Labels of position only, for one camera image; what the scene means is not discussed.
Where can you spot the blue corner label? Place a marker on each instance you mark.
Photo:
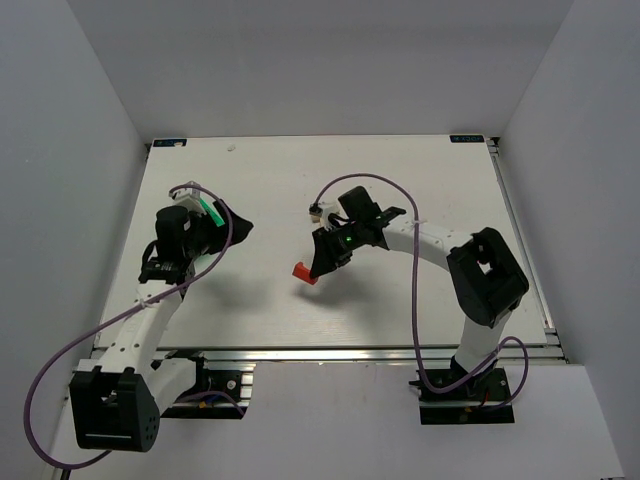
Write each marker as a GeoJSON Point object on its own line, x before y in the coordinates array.
{"type": "Point", "coordinates": [466, 138]}
{"type": "Point", "coordinates": [169, 143]}

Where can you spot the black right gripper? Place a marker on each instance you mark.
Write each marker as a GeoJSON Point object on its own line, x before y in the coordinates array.
{"type": "Point", "coordinates": [331, 248]}

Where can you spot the blue left corner label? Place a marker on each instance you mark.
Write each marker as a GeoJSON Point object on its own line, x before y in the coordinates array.
{"type": "Point", "coordinates": [169, 143]}

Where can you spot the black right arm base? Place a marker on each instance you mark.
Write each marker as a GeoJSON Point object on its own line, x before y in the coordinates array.
{"type": "Point", "coordinates": [478, 402]}

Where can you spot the aluminium front frame rail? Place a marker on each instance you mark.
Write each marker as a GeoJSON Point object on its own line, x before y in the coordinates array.
{"type": "Point", "coordinates": [551, 352]}

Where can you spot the aluminium frame rail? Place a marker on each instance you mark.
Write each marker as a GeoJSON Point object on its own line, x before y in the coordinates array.
{"type": "Point", "coordinates": [529, 267]}
{"type": "Point", "coordinates": [551, 352]}

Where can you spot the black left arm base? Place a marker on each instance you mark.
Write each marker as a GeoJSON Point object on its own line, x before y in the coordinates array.
{"type": "Point", "coordinates": [222, 390]}

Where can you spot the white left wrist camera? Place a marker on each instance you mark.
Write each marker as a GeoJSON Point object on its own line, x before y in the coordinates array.
{"type": "Point", "coordinates": [188, 196]}

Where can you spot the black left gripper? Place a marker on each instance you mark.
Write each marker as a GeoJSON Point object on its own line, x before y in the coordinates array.
{"type": "Point", "coordinates": [211, 228]}

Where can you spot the red wood block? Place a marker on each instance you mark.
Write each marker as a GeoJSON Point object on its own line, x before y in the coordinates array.
{"type": "Point", "coordinates": [303, 273]}

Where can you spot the green plastic tray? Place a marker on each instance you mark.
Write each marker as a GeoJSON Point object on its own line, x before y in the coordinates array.
{"type": "Point", "coordinates": [212, 213]}

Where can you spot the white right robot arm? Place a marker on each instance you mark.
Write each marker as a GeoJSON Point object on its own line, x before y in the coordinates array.
{"type": "Point", "coordinates": [488, 281]}

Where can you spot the blue right corner label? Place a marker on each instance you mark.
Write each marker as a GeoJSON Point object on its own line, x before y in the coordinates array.
{"type": "Point", "coordinates": [466, 138]}

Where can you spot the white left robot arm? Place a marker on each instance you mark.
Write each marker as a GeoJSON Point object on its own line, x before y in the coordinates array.
{"type": "Point", "coordinates": [118, 403]}

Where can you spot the aluminium right frame rail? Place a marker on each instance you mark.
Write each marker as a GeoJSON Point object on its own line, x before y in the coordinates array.
{"type": "Point", "coordinates": [529, 267]}

